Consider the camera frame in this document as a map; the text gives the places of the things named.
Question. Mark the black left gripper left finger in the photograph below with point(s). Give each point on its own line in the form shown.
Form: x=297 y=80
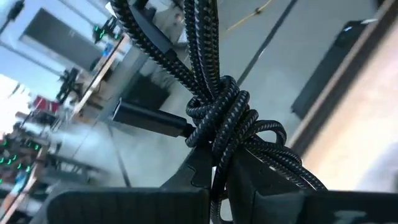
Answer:
x=133 y=205

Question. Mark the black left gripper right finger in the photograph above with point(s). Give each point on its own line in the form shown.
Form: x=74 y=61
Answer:
x=280 y=202

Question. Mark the red box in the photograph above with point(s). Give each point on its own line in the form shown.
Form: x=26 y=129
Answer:
x=46 y=104

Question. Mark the wooden background table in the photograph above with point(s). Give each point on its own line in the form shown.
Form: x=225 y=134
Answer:
x=99 y=74

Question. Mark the black box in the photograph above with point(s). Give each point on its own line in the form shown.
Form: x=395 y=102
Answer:
x=329 y=68

